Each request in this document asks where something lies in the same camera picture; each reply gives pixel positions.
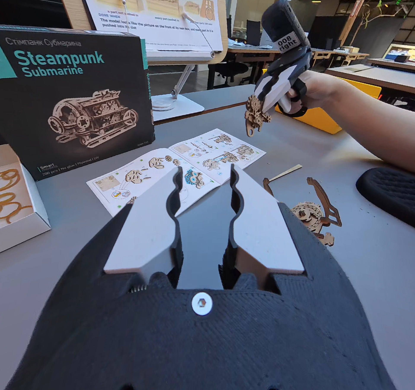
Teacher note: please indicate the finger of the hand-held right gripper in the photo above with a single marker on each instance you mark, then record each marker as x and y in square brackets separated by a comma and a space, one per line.
[269, 83]
[280, 95]

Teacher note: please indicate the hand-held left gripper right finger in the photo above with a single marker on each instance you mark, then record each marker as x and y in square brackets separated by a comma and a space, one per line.
[266, 234]

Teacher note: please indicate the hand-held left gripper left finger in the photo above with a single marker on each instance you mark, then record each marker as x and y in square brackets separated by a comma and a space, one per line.
[142, 234]

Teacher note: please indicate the wooden gear assembly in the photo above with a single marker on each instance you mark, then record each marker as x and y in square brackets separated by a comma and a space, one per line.
[256, 114]

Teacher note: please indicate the wooden model frame assembly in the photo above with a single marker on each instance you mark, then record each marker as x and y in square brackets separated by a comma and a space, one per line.
[308, 215]

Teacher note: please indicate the person's right forearm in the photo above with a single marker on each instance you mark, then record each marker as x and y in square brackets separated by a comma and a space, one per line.
[382, 130]

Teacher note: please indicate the black model kit box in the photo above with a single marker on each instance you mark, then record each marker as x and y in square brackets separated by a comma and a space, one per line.
[81, 88]

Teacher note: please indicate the person's right hand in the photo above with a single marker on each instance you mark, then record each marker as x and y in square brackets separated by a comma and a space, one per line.
[321, 88]

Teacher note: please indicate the black office chair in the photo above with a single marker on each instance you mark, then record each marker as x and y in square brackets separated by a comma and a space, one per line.
[227, 69]

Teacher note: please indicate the yellow plastic bin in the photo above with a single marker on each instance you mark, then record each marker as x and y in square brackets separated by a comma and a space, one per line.
[317, 121]

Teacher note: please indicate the white instruction booklet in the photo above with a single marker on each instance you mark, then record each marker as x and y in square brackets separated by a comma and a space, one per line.
[155, 182]

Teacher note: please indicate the thin wooden stick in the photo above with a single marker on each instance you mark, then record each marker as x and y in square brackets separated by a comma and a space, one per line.
[285, 173]

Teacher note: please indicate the white document stand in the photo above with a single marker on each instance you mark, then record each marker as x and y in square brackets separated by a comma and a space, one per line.
[184, 106]

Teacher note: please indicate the grey background desk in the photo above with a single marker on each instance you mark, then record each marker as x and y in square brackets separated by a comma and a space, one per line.
[373, 75]

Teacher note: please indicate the white cardboard box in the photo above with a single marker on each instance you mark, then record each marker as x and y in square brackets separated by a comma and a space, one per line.
[29, 228]

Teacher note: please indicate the white instruction sheet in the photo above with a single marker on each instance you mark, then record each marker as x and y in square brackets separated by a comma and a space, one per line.
[155, 36]

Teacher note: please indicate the black wrist rest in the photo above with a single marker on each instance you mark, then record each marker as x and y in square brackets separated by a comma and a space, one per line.
[389, 192]

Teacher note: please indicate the pile of tan rubber bands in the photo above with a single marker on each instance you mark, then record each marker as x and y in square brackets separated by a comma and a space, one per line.
[9, 198]

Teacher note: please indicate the wooden display board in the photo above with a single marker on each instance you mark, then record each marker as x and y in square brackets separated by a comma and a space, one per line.
[71, 7]

